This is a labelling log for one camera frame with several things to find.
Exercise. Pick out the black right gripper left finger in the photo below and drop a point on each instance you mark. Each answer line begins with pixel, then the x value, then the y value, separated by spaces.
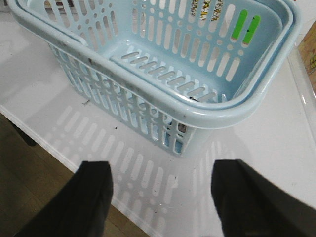
pixel 80 208

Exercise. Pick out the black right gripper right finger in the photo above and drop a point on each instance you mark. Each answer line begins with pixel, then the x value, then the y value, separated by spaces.
pixel 249 205

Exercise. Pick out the light blue plastic basket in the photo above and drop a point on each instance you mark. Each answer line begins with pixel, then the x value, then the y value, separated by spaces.
pixel 171 70

